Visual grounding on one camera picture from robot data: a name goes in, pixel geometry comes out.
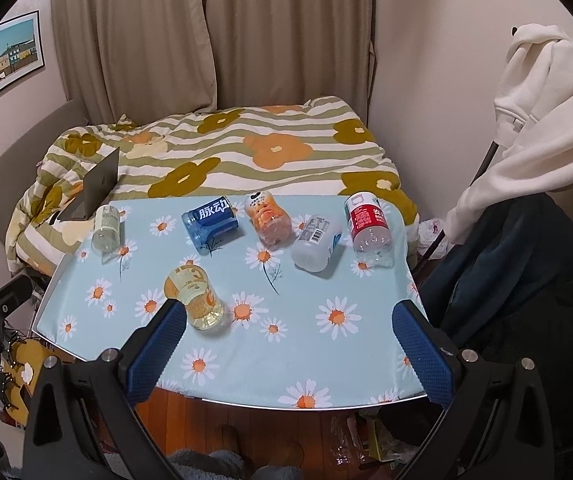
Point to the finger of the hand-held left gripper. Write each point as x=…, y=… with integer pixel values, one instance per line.
x=9, y=294

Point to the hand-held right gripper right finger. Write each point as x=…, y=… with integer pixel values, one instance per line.
x=419, y=345

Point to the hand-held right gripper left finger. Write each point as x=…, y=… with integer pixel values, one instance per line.
x=164, y=332

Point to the yellow drink bottle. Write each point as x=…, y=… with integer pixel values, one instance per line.
x=194, y=297

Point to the yellow bag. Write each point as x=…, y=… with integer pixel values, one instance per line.
x=21, y=360

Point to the yellow green packet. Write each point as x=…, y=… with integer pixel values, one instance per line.
x=379, y=442

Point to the white plastic bag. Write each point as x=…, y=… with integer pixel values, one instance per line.
x=432, y=234

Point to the dark blue jacket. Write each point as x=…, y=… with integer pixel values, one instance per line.
x=516, y=280

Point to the pale green drink bottle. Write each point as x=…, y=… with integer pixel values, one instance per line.
x=106, y=227

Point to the clear plastic wrapper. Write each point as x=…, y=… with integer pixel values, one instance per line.
x=349, y=440

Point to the blue label bottle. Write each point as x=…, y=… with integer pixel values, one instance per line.
x=211, y=222

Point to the red label water bottle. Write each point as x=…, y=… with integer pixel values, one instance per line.
x=369, y=227

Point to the daisy print blue tablecloth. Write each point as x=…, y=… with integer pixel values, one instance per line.
x=291, y=320

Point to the grey laptop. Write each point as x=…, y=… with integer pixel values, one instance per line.
x=99, y=185

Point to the white label bottle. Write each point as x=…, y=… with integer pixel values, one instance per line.
x=316, y=242

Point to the grey fleece trousers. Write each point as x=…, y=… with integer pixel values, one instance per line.
x=226, y=467

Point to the orange drink bottle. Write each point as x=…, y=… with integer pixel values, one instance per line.
x=269, y=220

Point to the black coat rack pole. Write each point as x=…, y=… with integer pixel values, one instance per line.
x=481, y=167

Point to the striped floral blanket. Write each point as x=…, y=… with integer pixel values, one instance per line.
x=246, y=155

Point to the white hoodie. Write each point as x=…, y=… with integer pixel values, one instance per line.
x=536, y=125

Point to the beige curtain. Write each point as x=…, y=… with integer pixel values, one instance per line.
x=291, y=30
x=131, y=35

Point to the grey padded bed frame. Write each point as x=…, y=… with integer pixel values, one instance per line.
x=21, y=150

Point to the wall poster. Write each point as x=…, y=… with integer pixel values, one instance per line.
x=4, y=57

